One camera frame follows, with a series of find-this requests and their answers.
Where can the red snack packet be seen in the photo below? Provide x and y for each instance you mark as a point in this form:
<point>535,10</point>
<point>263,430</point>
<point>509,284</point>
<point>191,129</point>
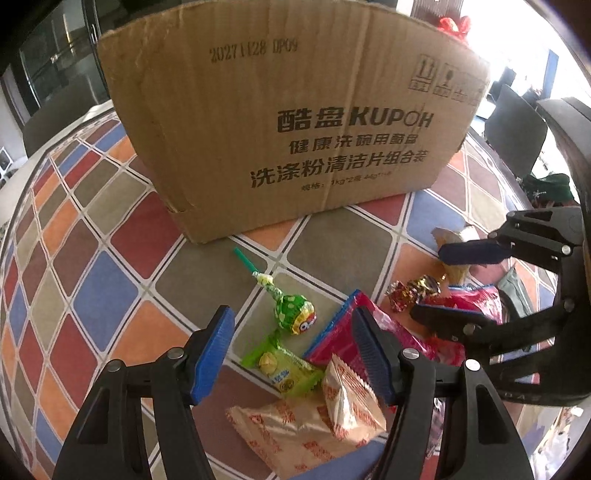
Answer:
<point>475,300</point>

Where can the small orange-white snack packet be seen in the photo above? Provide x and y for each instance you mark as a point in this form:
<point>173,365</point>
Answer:
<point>346,397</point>

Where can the green lollipop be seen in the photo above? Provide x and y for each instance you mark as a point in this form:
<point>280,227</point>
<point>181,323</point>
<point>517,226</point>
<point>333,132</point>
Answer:
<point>295,314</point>

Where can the dark grey chair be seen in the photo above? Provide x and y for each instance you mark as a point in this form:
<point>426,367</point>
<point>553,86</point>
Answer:
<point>60,120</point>

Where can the large orange-white snack packet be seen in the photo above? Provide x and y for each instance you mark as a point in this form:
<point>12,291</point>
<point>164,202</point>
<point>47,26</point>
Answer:
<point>277,434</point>

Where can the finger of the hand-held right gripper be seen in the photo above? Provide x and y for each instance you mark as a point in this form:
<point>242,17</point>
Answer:
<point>452,325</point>
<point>471,253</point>

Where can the colourful checkered tablecloth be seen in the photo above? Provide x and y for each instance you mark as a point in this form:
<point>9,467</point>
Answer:
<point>92,286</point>

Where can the pink and blue snack packet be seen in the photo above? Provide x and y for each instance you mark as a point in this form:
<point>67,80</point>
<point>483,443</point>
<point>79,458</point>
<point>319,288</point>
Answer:
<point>337,332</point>

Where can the green snack packet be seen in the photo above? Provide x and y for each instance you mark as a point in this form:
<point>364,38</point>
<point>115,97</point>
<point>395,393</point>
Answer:
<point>281,369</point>

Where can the glass door cabinet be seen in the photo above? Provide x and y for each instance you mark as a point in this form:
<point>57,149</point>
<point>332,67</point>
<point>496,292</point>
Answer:
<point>51,50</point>

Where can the yellow-beige snack packet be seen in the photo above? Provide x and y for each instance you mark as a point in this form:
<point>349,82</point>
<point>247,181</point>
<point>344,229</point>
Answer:
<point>455,273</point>

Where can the dark green cloth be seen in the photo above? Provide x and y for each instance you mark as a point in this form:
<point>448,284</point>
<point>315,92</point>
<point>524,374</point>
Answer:
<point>549,189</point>

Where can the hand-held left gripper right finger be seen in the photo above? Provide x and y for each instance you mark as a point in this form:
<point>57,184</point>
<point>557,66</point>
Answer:
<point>369,346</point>

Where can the black chair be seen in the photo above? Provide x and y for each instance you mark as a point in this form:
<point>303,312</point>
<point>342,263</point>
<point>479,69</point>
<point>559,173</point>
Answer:
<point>512,124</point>

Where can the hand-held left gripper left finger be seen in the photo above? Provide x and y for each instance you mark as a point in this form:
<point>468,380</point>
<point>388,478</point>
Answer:
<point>217,350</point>

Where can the shiny foil candy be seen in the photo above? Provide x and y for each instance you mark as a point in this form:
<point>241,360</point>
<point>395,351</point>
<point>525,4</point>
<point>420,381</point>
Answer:
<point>411,290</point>

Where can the grey-green packet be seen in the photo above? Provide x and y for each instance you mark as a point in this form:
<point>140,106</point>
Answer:
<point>512,290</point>

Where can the brown cardboard box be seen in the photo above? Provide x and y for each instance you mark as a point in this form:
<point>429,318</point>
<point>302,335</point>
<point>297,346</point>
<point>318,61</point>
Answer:
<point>258,101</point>

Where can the red bow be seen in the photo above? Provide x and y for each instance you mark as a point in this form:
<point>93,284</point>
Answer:
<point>455,25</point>

